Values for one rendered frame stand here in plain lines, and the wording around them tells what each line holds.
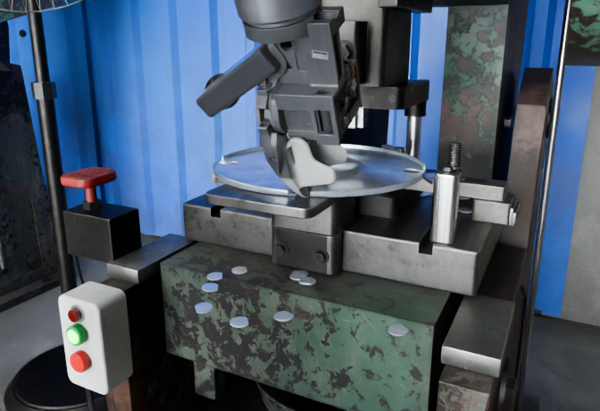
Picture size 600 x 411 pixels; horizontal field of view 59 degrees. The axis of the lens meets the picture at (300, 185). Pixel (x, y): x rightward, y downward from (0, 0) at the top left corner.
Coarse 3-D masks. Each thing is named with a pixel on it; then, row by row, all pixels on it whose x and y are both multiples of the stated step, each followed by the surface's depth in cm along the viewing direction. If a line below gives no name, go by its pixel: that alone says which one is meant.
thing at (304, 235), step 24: (216, 192) 62; (240, 192) 62; (288, 216) 57; (312, 216) 57; (336, 216) 69; (288, 240) 73; (312, 240) 71; (336, 240) 70; (288, 264) 74; (312, 264) 72; (336, 264) 71
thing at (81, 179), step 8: (88, 168) 82; (96, 168) 83; (104, 168) 82; (64, 176) 78; (72, 176) 78; (80, 176) 77; (88, 176) 78; (96, 176) 78; (104, 176) 79; (112, 176) 80; (64, 184) 78; (72, 184) 77; (80, 184) 76; (88, 184) 77; (96, 184) 78; (88, 192) 80; (88, 200) 80; (96, 200) 81
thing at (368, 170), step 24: (216, 168) 73; (240, 168) 73; (264, 168) 73; (336, 168) 70; (360, 168) 71; (384, 168) 73; (408, 168) 73; (264, 192) 62; (288, 192) 62; (312, 192) 60; (336, 192) 60; (360, 192) 61; (384, 192) 62
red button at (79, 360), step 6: (72, 354) 70; (78, 354) 70; (84, 354) 70; (72, 360) 71; (78, 360) 70; (84, 360) 70; (72, 366) 71; (78, 366) 70; (84, 366) 70; (78, 372) 71
